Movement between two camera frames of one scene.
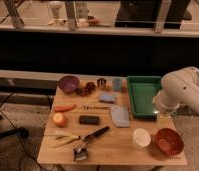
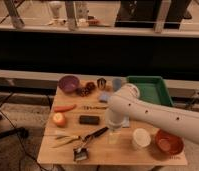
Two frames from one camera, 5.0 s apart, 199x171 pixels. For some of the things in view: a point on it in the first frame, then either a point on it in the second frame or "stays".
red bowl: (169, 141) stays
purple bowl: (69, 83) stays
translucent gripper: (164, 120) to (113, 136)
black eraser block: (89, 120) stays
